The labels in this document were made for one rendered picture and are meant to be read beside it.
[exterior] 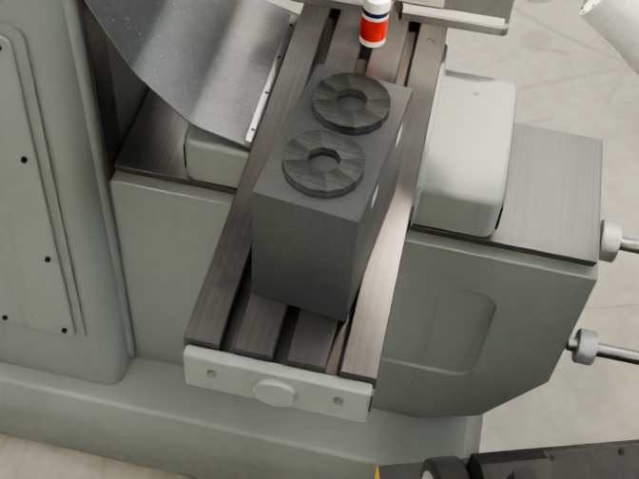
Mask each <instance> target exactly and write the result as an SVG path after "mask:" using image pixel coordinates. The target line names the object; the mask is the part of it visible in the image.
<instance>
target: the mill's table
mask: <svg viewBox="0 0 639 479"><path fill-rule="evenodd" d="M360 21H361V13H360V12H354V11H349V10H338V9H332V8H326V7H321V6H315V5H309V4H303V6H302V9H301V12H300V16H299V19H298V22H297V24H296V26H295V29H294V32H293V35H292V38H291V40H290V43H289V46H288V49H287V51H286V53H285V56H284V59H283V62H282V64H281V69H280V72H279V74H278V77H277V80H276V83H275V85H274V87H273V90H272V93H271V96H270V98H269V101H268V104H267V107H266V110H265V111H264V114H263V117H262V120H261V124H260V127H259V130H258V133H257V135H256V138H255V141H254V143H253V146H252V148H251V151H250V154H249V157H248V159H247V162H246V165H245V168H244V170H243V172H242V177H241V180H240V182H239V185H238V188H237V191H236V194H235V196H234V199H233V201H232V204H231V206H230V209H229V212H228V215H227V218H226V220H225V223H224V226H223V230H222V232H221V235H220V238H219V241H218V243H217V246H216V249H215V252H214V254H213V257H212V260H211V262H210V265H209V267H208V270H207V273H206V276H205V279H204V281H203V286H202V289H201V291H200V293H199V296H198V299H197V302H196V304H195V307H194V310H193V313H192V315H191V318H190V320H189V323H188V326H187V328H186V331H185V334H184V372H185V382H186V383H187V384H189V385H193V386H198V387H202V388H207V389H210V390H214V391H219V392H223V393H231V394H235V395H238V396H242V397H247V398H251V399H255V400H260V401H261V402H263V403H265V404H268V405H271V406H275V407H287V406H288V407H293V408H298V409H302V410H307V411H310V412H318V413H323V414H327V415H332V416H336V417H340V418H345V419H349V420H354V421H358V422H365V420H366V416H367V412H370V410H371V406H372V402H373V397H374V392H375V387H376V383H377V378H378V370H379V365H380V360H381V356H382V351H383V346H384V341H385V337H386V332H387V327H388V322H389V317H390V313H391V308H392V303H393V299H394V294H395V289H396V285H397V276H398V271H399V266H400V262H401V257H402V252H403V247H404V242H405V238H406V233H407V228H408V227H410V225H411V220H412V216H413V211H414V207H413V206H412V205H413V200H414V195H415V191H416V182H417V177H418V172H419V168H420V163H421V158H422V153H423V149H424V145H425V140H426V135H427V130H428V125H429V121H430V116H431V111H432V106H433V101H434V97H435V92H436V83H437V79H438V74H439V70H440V65H441V60H442V55H443V50H444V46H445V41H446V36H447V31H448V28H446V27H441V26H435V25H429V24H423V23H418V22H412V21H406V20H401V13H400V12H397V11H395V12H392V14H391V17H390V18H389V19H388V26H387V32H386V38H385V43H384V44H383V45H382V46H380V47H378V48H368V47H366V46H364V45H363V44H362V43H361V42H360V40H359V30H360ZM318 64H321V65H325V66H329V67H334V68H338V69H342V70H345V71H349V72H353V73H357V74H363V75H366V76H368V77H370V78H374V79H378V80H380V81H384V82H388V83H392V84H395V85H399V86H405V87H408V88H411V89H412V90H413V92H414V93H413V98H412V103H411V108H410V113H409V119H408V124H407V129H406V134H405V140H404V145H403V150H402V155H401V161H400V166H399V171H398V176H397V186H396V192H395V195H394V197H393V199H392V202H391V205H390V207H389V210H388V212H387V215H386V218H385V220H384V223H383V225H382V227H381V230H380V232H379V235H378V239H377V242H376V244H375V247H374V250H373V252H372V255H371V257H370V259H369V262H368V264H367V267H366V270H365V272H364V275H363V277H362V280H361V283H360V285H359V287H358V291H357V294H356V296H355V299H354V302H353V304H352V307H351V309H350V312H349V315H348V317H347V319H346V320H345V321H341V320H337V319H334V318H331V317H329V316H323V315H320V314H317V313H314V312H310V311H307V310H304V309H302V308H299V307H295V306H292V305H289V304H286V303H282V302H279V301H276V300H274V299H271V298H267V297H262V296H259V295H255V294H253V293H252V201H253V189H254V187H255V185H256V183H257V181H258V179H259V177H260V176H261V173H262V171H263V170H264V168H265V166H266V164H267V162H268V160H269V158H270V156H271V154H272V152H273V150H274V148H275V146H276V144H277V142H278V140H279V138H280V136H281V133H282V132H283V130H284V129H285V127H286V125H287V123H288V121H289V119H290V117H291V115H292V113H293V111H294V109H295V107H296V105H297V103H298V101H299V99H300V96H301V94H302V93H303V91H304V89H305V87H306V86H307V84H308V82H309V80H310V78H311V76H312V74H313V72H314V70H315V68H316V66H317V65H318Z"/></svg>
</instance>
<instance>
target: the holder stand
mask: <svg viewBox="0 0 639 479"><path fill-rule="evenodd" d="M413 93H414V92H413V90H412V89H411V88H408V87H405V86H399V85H395V84H392V83H388V82H384V81H380V80H378V79H374V78H370V77H368V76H366V75H363V74H357V73H353V72H349V71H345V70H342V69H338V68H334V67H329V66H325V65H321V64H318V65H317V66H316V68H315V70H314V72H313V74H312V76H311V78H310V80H309V82H308V84H307V86H306V87H305V89H304V91H303V93H302V94H301V96H300V99H299V101H298V103H297V105H296V107H295V109H294V111H293V113H292V115H291V117H290V119H289V121H288V123H287V125H286V127H285V129H284V130H283V132H282V133H281V136H280V138H279V140H278V142H277V144H276V146H275V148H274V150H273V152H272V154H271V156H270V158H269V160H268V162H267V164H266V166H265V168H264V170H263V171H262V173H261V176H260V177H259V179H258V181H257V183H256V185H255V187H254V189H253V201H252V293H253V294H255V295H259V296H262V297H267V298H271V299H274V300H276V301H279V302H282V303H286V304H289V305H292V306H295V307H299V308H302V309H304V310H307V311H310V312H314V313H317V314H320V315H323V316H329V317H331V318H334V319H337V320H341V321H345V320H346V319H347V317H348V315H349V312H350V309H351V307H352V304H353V302H354V299H355V296H356V294H357V291H358V287H359V285H360V283H361V280H362V277H363V275H364V272H365V270H366V267H367V264H368V262H369V259H370V257H371V255H372V252H373V250H374V247H375V244H376V242H377V239H378V235H379V232H380V230H381V227H382V225H383V223H384V220H385V218H386V215H387V212H388V210H389V207H390V205H391V202H392V199H393V197H394V195H395V192H396V186H397V176H398V171H399V166H400V161H401V155H402V150H403V145H404V140H405V134H406V129H407V124H408V119H409V113H410V108H411V103H412V98H413Z"/></svg>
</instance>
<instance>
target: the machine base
mask: <svg viewBox="0 0 639 479"><path fill-rule="evenodd" d="M482 421H483V414H481V415H479V416H442V417H412V416H409V415H404V414H400V413H395V412H387V411H383V410H379V409H374V408H371V410H370V412H367V416H366V420H365V422H358V421H354V420H349V419H345V418H340V417H336V416H332V415H327V414H323V413H318V412H310V411H307V410H302V409H298V408H293V407H288V406H287V407H275V406H271V405H268V404H265V403H263V402H261V401H260V400H255V399H251V398H247V397H242V396H238V395H235V394H231V393H223V392H219V391H214V390H210V389H207V388H202V387H198V386H193V385H189V384H187V383H186V382H185V372H184V367H182V366H178V365H173V364H169V363H164V362H161V361H156V360H151V359H147V358H142V357H138V356H135V357H134V358H132V359H131V360H130V363H129V366H128V368H127V371H126V375H125V377H124V378H123V380H122V381H120V382H119V383H117V384H115V385H104V384H99V383H94V382H90V381H85V380H82V379H77V378H73V377H68V376H64V375H59V374H52V373H48V372H43V371H39V370H34V369H31V368H26V367H22V366H17V365H13V364H9V363H5V362H0V433H3V434H7V435H11V436H16V437H20V438H24V439H28V440H32V441H37V442H41V443H45V444H50V445H53V446H57V447H62V448H66V449H71V450H77V451H82V452H86V453H91V454H95V455H99V456H104V457H107V458H111V459H116V460H120V461H125V462H128V463H132V464H137V465H141V466H146V467H150V468H154V469H161V470H166V471H170V472H174V473H179V474H182V475H186V476H191V477H195V478H200V479H376V478H375V474H376V470H377V466H381V465H392V464H396V463H398V464H402V463H414V462H424V461H425V459H427V458H430V457H438V456H452V455H453V456H457V457H458V458H465V457H466V458H468V457H470V456H471V454H472V453H479V446H480V437H481V430H482Z"/></svg>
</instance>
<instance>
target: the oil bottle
mask: <svg viewBox="0 0 639 479"><path fill-rule="evenodd" d="M390 5H391V0H363V5H362V14H361V21H360V30H359V40H360V42H361V43H362V44H363V45H364V46H366V47H368V48H378V47H380V46H382V45H383V44H384V43H385V38H386V32H387V26H388V19H389V12H390Z"/></svg>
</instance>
